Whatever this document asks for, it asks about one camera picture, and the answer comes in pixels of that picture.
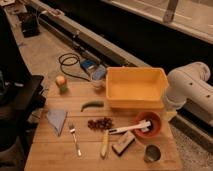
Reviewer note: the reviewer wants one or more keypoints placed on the blue towel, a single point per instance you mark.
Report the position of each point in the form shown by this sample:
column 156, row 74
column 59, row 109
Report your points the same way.
column 56, row 118

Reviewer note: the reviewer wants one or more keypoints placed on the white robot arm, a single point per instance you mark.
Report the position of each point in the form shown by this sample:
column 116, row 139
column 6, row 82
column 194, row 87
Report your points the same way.
column 188, row 88

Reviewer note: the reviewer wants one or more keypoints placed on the metal cup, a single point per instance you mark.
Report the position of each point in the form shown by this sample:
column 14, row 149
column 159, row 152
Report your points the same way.
column 152, row 154

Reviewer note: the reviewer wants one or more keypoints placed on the yellow plastic bin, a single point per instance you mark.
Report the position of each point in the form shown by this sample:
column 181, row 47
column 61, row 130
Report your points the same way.
column 135, row 87

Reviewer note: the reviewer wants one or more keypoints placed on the blue box device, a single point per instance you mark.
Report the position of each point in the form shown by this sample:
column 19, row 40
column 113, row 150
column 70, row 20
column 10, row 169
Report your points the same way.
column 88, row 66

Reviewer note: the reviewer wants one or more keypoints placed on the pile of dark grapes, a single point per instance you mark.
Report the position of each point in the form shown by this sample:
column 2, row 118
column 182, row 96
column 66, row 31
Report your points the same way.
column 100, row 124

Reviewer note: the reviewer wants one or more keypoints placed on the apple on green stand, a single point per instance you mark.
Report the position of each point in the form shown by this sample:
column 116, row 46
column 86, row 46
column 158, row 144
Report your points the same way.
column 61, row 83

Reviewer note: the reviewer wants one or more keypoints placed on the metal fork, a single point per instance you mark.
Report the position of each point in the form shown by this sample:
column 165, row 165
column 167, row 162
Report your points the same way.
column 73, row 132

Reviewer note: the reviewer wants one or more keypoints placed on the red clay bowl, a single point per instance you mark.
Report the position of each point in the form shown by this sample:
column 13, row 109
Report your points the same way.
column 151, row 130

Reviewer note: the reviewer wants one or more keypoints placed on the wooden cutting board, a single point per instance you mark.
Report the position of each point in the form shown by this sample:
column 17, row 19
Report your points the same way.
column 50, row 152

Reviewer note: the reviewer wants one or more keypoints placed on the wooden block brush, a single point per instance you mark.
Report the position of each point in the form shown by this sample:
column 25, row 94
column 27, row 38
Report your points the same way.
column 122, row 144

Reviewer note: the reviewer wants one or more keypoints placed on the black box device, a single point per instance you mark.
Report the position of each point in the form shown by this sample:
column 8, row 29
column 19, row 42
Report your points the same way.
column 29, row 25

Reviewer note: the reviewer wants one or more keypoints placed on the metal rail beam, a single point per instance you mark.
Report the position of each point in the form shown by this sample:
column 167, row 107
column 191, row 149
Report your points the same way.
column 127, row 39

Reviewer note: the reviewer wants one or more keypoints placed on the white handled utensil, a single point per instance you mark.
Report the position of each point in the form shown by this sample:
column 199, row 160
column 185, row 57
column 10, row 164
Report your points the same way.
column 142, row 124

